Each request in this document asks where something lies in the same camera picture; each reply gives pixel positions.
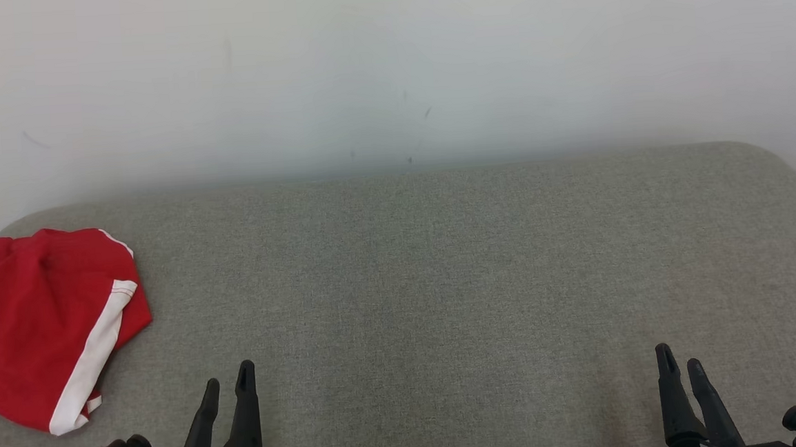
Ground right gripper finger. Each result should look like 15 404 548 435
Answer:
655 340 709 447
686 355 746 447

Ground red shorts with white stripe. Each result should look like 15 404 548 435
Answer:
0 223 160 440

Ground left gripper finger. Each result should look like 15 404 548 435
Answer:
215 359 264 447
171 377 224 447

